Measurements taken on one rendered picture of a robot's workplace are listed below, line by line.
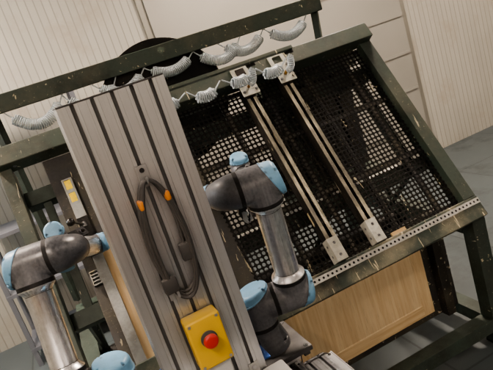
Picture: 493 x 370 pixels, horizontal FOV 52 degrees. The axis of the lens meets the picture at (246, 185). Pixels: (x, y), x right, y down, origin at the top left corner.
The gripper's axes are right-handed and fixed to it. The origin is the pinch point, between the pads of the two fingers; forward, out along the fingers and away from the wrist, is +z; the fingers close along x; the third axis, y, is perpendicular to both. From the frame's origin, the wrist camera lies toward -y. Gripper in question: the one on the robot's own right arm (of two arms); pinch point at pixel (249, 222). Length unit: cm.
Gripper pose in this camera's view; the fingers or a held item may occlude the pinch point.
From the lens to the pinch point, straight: 224.6
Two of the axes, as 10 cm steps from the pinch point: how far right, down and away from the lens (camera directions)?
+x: -8.8, 3.7, -3.0
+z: 1.0, 7.6, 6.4
